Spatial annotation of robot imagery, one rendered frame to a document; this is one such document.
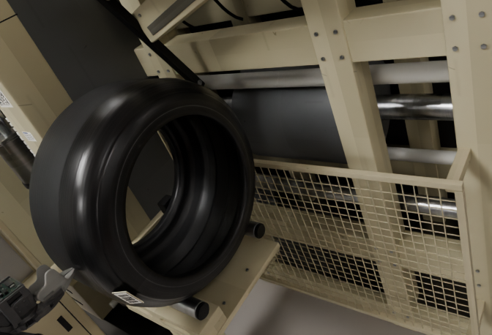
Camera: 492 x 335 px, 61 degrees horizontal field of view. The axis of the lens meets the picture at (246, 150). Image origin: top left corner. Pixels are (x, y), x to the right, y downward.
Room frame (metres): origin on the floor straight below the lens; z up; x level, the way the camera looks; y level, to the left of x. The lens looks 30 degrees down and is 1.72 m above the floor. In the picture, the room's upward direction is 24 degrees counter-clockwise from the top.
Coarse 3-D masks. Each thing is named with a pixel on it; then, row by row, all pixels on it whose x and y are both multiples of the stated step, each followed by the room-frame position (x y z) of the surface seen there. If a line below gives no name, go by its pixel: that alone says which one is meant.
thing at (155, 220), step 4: (160, 212) 1.16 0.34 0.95; (156, 216) 1.15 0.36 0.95; (160, 216) 1.14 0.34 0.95; (152, 220) 1.13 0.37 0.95; (156, 220) 1.12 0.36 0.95; (148, 224) 1.12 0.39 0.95; (152, 224) 1.11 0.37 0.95; (156, 224) 1.11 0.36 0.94; (144, 228) 1.11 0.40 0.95; (148, 228) 1.10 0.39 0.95; (152, 228) 1.10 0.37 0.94; (144, 232) 1.09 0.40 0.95; (148, 232) 1.09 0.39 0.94; (136, 236) 1.08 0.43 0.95; (140, 236) 1.08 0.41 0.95; (144, 236) 1.08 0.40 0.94; (136, 240) 1.07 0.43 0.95
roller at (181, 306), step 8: (192, 296) 0.79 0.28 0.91; (176, 304) 0.78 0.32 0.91; (184, 304) 0.77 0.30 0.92; (192, 304) 0.76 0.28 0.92; (200, 304) 0.74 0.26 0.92; (208, 304) 0.76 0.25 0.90; (184, 312) 0.76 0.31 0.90; (192, 312) 0.74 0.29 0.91; (200, 312) 0.73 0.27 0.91; (208, 312) 0.74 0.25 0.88
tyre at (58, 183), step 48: (96, 96) 0.95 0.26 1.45; (144, 96) 0.87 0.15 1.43; (192, 96) 0.92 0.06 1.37; (48, 144) 0.88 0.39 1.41; (96, 144) 0.78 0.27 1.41; (144, 144) 0.80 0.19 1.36; (192, 144) 1.18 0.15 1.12; (240, 144) 0.97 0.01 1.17; (48, 192) 0.79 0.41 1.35; (96, 192) 0.72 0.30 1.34; (192, 192) 1.13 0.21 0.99; (240, 192) 0.95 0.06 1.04; (48, 240) 0.78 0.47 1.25; (96, 240) 0.69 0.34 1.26; (144, 240) 1.01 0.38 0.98; (192, 240) 1.00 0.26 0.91; (240, 240) 0.88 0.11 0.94; (96, 288) 0.70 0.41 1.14; (144, 288) 0.69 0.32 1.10; (192, 288) 0.75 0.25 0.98
